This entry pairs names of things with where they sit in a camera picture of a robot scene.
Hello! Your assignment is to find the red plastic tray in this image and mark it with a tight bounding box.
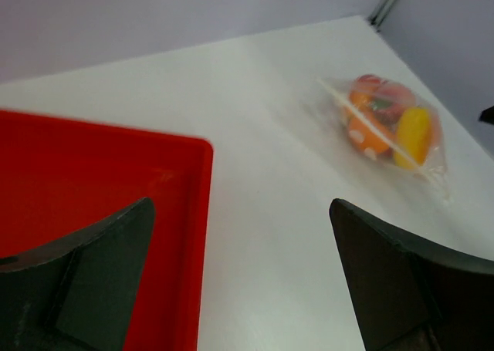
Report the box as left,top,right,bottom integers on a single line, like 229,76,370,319
1,110,213,350

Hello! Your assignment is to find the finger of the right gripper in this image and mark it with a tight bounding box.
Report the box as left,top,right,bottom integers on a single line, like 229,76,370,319
479,106,494,125

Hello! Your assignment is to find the yellow orange mango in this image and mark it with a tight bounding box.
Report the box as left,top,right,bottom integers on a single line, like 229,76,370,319
395,107,431,165

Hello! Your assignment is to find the orange persimmon fruit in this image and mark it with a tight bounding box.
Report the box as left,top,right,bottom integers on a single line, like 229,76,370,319
347,114,394,160

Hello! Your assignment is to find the pink peach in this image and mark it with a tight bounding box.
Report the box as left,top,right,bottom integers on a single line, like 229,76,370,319
355,74,415,106

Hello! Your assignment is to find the clear dotted zip bag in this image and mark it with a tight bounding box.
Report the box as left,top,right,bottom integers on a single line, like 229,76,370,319
317,78,452,203

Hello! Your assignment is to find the right aluminium frame post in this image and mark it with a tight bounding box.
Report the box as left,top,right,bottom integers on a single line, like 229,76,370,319
367,0,398,29

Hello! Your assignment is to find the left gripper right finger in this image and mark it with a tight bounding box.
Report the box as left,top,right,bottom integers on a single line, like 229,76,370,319
329,199,493,350

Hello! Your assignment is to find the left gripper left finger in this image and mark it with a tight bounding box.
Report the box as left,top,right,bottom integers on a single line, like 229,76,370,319
1,197,155,350

